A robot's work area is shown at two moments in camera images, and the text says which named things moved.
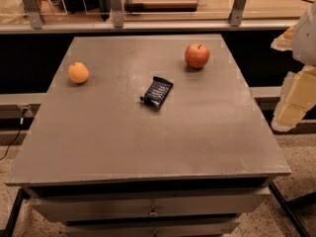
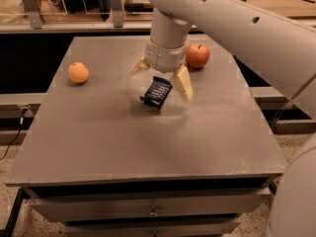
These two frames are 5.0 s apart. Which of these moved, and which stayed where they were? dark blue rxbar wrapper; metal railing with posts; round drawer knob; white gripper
Moved: white gripper
Stayed: round drawer knob; dark blue rxbar wrapper; metal railing with posts
